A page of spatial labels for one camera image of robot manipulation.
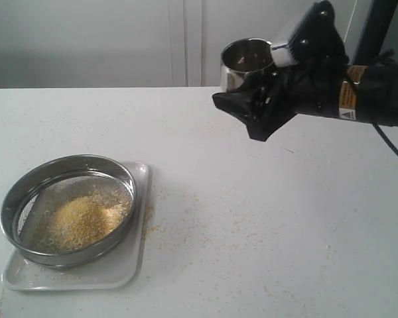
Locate stainless steel cup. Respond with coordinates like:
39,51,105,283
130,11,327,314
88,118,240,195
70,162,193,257
220,38,276,92

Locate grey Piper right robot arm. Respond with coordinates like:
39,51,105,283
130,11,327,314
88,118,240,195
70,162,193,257
212,19,398,141

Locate round stainless steel sieve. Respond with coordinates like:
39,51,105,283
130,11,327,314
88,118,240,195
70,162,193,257
0,154,139,268

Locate white rectangular plastic tray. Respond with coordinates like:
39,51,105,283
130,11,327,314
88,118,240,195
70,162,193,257
1,162,151,292

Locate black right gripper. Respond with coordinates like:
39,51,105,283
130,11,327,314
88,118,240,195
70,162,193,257
212,25,348,142

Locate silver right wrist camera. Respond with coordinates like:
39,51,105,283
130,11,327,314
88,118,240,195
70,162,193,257
271,1,334,68

